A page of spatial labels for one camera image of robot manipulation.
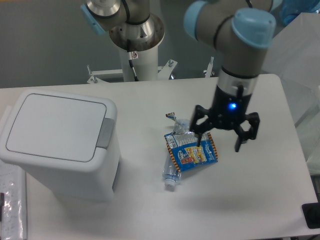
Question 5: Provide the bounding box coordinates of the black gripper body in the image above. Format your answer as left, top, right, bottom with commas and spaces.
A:
209, 68, 258, 130

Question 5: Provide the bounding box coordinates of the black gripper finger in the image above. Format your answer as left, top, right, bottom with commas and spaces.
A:
188, 104, 213, 147
234, 112, 260, 152

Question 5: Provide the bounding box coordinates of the white trash can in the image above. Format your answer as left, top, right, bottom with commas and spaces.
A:
0, 89, 121, 202

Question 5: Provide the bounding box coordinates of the white trash can lid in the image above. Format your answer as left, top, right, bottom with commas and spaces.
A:
0, 91, 108, 163

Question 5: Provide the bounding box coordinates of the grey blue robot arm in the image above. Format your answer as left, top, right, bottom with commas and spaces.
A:
80, 0, 276, 151

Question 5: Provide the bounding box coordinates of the blue snack bag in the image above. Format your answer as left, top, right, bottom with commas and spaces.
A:
164, 132, 218, 172

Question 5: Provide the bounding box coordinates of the crushed clear plastic bottle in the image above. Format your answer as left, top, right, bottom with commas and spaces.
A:
162, 112, 190, 192

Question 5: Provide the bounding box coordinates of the blue water jug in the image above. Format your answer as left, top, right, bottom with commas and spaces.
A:
279, 0, 320, 26

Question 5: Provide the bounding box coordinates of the black device at edge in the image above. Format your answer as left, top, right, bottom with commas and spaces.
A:
301, 202, 320, 229

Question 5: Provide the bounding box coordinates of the paper sheet in sleeve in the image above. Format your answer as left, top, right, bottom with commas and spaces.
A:
0, 161, 28, 240

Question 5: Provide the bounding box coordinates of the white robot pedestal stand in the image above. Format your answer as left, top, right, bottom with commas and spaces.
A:
86, 24, 216, 85

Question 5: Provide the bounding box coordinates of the black cable on pedestal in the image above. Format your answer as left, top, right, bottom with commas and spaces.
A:
126, 38, 140, 82

